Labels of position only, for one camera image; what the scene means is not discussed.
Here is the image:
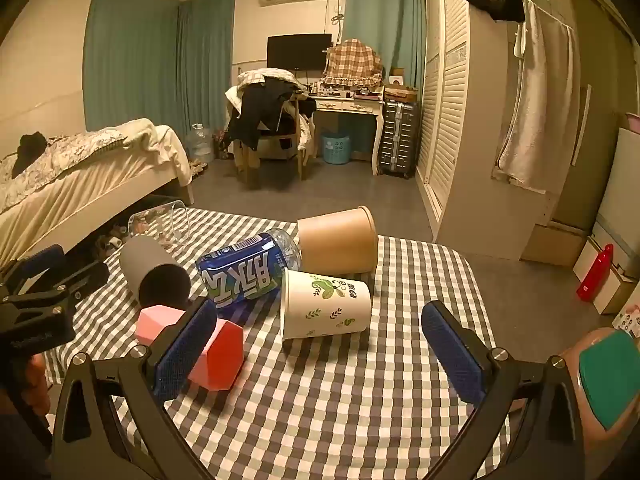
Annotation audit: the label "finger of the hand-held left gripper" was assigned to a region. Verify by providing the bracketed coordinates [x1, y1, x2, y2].
[0, 244, 67, 297]
[27, 261, 111, 311]

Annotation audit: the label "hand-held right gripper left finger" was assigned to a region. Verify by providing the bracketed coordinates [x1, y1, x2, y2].
[52, 300, 219, 480]

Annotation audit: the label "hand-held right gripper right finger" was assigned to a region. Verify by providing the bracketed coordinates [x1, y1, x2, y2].
[421, 301, 587, 480]

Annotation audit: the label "white cup with green print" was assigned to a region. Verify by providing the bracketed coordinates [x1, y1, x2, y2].
[281, 268, 373, 343]

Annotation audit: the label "pink faceted cup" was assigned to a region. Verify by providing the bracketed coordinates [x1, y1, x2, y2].
[135, 303, 246, 392]

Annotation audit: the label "grey cup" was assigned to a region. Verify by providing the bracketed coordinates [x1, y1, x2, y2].
[119, 236, 193, 309]

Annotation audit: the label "clear plastic cup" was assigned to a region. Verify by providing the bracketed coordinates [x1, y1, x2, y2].
[128, 199, 191, 252]

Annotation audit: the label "pink cup with teal lid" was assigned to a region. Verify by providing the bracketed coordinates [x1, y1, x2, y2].
[559, 327, 640, 457]

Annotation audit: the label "brown paper cup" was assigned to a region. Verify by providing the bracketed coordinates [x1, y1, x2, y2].
[297, 205, 379, 276]

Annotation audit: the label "person's left hand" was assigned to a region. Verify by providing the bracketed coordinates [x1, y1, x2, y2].
[24, 354, 53, 417]

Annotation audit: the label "bed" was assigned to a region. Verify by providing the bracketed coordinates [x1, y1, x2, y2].
[0, 117, 195, 272]

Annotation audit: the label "blue label plastic bottle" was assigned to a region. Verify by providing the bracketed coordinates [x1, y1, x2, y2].
[194, 228, 304, 309]

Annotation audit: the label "floral blanket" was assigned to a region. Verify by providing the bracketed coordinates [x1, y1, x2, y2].
[0, 129, 128, 213]

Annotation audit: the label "dark cloth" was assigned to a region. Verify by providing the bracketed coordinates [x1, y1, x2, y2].
[12, 131, 49, 179]

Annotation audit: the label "checkered tablecloth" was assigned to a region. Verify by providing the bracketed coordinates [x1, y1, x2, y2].
[44, 207, 512, 480]

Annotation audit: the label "red bottle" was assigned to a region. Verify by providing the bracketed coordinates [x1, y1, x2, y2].
[576, 243, 615, 303]

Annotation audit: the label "white storage box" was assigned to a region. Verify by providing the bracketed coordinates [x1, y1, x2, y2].
[571, 234, 640, 317]

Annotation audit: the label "clear water jug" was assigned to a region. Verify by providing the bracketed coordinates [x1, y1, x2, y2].
[187, 123, 216, 164]

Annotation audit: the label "dark suitcase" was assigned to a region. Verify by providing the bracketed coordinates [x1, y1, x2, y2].
[377, 99, 420, 180]

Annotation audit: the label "teal curtain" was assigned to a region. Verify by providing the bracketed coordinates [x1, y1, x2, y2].
[344, 0, 427, 88]
[84, 0, 239, 147]

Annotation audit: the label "blue waste basket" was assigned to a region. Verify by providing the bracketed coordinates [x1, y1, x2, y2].
[321, 132, 351, 165]

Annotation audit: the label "white cabinet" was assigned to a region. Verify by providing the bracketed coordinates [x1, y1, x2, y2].
[594, 126, 640, 273]

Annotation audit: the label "white louvered wardrobe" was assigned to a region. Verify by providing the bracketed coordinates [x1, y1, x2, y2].
[414, 0, 553, 243]

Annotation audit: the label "dark clothes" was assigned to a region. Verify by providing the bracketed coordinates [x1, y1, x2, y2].
[227, 77, 307, 152]

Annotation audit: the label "wooden chair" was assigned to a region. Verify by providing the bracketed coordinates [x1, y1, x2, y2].
[224, 70, 317, 192]

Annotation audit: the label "cardboard box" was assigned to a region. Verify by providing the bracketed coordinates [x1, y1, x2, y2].
[383, 84, 419, 104]

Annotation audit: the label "white towel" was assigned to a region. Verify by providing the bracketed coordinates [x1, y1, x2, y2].
[497, 0, 577, 195]

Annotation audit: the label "white desk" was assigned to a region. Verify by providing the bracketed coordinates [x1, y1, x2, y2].
[299, 84, 387, 177]

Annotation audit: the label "plaid cloth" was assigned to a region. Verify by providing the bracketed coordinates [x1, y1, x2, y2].
[321, 38, 385, 92]

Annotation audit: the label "black monitor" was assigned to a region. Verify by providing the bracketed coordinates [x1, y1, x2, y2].
[266, 33, 333, 72]

